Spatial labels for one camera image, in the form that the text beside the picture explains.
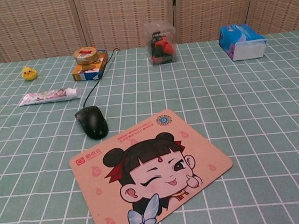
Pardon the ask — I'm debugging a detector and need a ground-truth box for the black computer mouse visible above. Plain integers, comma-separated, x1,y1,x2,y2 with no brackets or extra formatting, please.
74,104,110,142

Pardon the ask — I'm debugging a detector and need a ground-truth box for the pink cartoon mouse pad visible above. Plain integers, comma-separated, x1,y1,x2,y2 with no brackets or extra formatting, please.
64,102,240,224

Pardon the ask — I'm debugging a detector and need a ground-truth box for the clear box with red toy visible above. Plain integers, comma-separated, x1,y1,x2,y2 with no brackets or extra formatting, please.
143,19,180,67

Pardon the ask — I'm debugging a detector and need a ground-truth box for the orange and blue carton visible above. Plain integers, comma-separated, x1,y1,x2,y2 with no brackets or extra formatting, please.
70,49,111,83

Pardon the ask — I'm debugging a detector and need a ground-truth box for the round gold tin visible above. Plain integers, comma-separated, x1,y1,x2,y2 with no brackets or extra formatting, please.
72,45,101,67

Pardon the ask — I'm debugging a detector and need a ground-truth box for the green checkered tablecloth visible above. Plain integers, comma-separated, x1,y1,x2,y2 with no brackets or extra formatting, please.
0,30,299,224

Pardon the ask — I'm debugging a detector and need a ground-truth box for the woven folding screen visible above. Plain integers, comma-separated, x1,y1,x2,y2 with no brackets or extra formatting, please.
0,0,299,64

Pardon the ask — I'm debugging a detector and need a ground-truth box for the floral white tube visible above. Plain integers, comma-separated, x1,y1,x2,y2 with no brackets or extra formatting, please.
16,86,82,107

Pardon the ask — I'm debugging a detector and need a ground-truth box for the blue tissue pack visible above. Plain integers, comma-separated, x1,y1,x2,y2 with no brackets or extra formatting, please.
216,20,271,63

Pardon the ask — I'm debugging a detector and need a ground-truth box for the yellow rubber duck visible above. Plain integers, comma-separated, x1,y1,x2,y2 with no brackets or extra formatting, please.
21,64,39,82

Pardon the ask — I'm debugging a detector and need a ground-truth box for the thin black cable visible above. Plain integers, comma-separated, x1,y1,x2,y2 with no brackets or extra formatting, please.
77,48,127,109

